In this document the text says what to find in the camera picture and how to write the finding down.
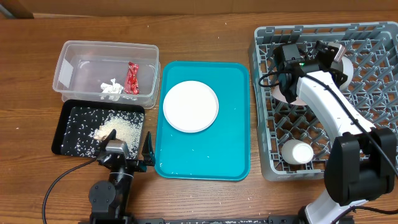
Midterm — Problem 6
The teal serving tray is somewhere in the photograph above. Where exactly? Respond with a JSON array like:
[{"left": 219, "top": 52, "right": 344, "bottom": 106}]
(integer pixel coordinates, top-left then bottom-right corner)
[{"left": 155, "top": 61, "right": 251, "bottom": 181}]

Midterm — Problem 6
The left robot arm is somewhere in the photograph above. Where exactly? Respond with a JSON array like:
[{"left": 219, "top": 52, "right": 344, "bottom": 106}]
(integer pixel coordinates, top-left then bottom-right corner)
[{"left": 88, "top": 129, "right": 155, "bottom": 223}]

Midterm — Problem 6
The grey dish rack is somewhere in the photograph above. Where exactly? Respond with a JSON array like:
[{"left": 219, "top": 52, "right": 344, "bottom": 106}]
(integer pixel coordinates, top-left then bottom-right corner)
[{"left": 248, "top": 22, "right": 397, "bottom": 181}]

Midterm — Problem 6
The red snack wrapper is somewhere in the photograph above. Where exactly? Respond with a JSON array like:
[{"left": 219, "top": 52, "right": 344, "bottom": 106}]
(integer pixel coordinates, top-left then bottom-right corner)
[{"left": 124, "top": 62, "right": 139, "bottom": 95}]

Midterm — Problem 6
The black tray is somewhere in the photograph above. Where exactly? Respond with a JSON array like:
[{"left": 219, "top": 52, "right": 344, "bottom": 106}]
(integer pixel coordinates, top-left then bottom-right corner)
[{"left": 51, "top": 100, "right": 145, "bottom": 159}]

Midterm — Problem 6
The pink shallow bowl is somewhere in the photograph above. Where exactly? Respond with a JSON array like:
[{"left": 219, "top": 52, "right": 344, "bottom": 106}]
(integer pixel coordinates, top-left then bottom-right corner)
[{"left": 272, "top": 86, "right": 307, "bottom": 106}]

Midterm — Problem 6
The white cup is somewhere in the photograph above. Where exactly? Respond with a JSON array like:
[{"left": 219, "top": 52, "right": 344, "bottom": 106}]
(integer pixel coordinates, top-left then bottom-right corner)
[{"left": 281, "top": 139, "right": 314, "bottom": 165}]

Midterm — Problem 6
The white napkin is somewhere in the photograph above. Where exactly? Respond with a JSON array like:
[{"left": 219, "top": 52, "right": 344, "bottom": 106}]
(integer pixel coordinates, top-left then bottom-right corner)
[{"left": 100, "top": 78, "right": 124, "bottom": 101}]

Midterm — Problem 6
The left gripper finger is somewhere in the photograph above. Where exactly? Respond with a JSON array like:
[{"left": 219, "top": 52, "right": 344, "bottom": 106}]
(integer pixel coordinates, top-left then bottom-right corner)
[
  {"left": 141, "top": 131, "right": 155, "bottom": 166},
  {"left": 98, "top": 129, "right": 116, "bottom": 154}
]

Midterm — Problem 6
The grey metal bowl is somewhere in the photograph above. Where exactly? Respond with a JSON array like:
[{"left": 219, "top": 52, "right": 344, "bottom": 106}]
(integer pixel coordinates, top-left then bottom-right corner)
[{"left": 331, "top": 56, "right": 354, "bottom": 91}]

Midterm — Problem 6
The rice food waste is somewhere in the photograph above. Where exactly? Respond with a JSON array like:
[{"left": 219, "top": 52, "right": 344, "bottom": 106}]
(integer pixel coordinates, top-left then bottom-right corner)
[{"left": 60, "top": 106, "right": 144, "bottom": 159}]

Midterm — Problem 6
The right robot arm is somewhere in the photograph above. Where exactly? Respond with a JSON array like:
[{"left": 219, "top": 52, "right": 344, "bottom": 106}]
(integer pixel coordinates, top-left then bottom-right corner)
[{"left": 272, "top": 41, "right": 397, "bottom": 223}]

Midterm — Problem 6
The white dinner plate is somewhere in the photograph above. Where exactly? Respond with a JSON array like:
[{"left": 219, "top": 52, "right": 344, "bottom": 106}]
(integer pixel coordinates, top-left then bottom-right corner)
[{"left": 162, "top": 80, "right": 219, "bottom": 133}]

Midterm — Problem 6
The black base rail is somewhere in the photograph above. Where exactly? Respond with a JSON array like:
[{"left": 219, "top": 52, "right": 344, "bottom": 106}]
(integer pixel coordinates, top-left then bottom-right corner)
[{"left": 137, "top": 215, "right": 304, "bottom": 224}]

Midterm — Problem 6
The clear plastic bin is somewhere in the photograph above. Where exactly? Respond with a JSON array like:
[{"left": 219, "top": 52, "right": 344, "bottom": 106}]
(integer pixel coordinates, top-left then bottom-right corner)
[{"left": 52, "top": 40, "right": 160, "bottom": 109}]

